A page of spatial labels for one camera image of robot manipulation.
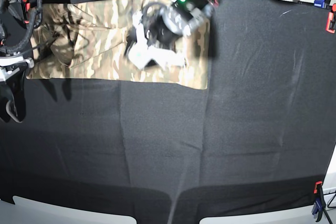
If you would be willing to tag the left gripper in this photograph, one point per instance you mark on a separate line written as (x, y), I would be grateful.
(140, 53)

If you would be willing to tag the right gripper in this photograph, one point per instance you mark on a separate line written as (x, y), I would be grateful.
(13, 72)

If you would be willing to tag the camouflage t-shirt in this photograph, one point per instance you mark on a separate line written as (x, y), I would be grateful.
(88, 41)

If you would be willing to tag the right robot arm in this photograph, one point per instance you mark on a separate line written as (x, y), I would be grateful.
(20, 48)

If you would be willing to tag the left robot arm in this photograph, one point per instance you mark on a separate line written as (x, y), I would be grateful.
(157, 26)

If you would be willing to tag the red clamp left edge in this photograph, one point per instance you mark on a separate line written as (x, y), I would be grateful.
(25, 5)

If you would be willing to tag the red clamp edge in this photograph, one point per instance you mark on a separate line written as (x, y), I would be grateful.
(25, 5)
(330, 26)

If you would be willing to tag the black table cloth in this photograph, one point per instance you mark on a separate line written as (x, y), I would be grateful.
(256, 140)

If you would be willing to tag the red clamp right edge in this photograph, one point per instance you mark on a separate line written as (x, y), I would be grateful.
(330, 26)

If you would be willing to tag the orange black clamp bottom right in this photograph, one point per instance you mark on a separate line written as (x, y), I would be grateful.
(319, 202)

